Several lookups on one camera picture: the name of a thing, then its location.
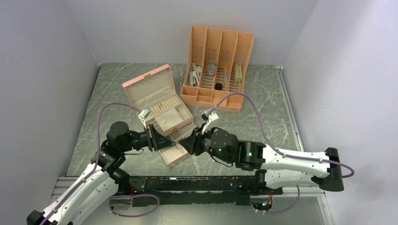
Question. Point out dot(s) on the orange desk file organizer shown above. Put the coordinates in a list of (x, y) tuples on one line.
[(224, 48)]

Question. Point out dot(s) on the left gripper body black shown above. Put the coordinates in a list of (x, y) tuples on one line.
[(149, 140)]

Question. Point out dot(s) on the clear tape roll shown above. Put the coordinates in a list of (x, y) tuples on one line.
[(211, 69)]

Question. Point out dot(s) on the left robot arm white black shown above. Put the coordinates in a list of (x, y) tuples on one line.
[(102, 177)]

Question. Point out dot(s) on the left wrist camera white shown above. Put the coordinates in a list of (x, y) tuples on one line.
[(144, 114)]

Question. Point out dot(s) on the orange capped tube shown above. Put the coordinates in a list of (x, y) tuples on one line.
[(225, 74)]

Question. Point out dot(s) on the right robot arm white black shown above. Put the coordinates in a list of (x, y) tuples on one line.
[(274, 168)]

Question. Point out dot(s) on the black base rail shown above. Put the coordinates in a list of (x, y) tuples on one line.
[(195, 189)]

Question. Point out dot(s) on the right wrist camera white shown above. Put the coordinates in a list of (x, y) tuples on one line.
[(208, 117)]

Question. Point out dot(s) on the grey stapler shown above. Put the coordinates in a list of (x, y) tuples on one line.
[(194, 75)]

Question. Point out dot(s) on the pink jewelry box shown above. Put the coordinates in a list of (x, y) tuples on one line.
[(156, 91)]

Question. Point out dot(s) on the black round cap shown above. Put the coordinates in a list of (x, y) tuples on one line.
[(218, 86)]

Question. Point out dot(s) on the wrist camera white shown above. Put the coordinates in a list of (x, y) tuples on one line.
[(208, 117), (144, 114)]

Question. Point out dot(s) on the green rectangular box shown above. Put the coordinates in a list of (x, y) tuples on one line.
[(238, 73)]

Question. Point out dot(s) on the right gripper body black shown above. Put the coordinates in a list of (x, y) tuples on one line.
[(201, 140)]

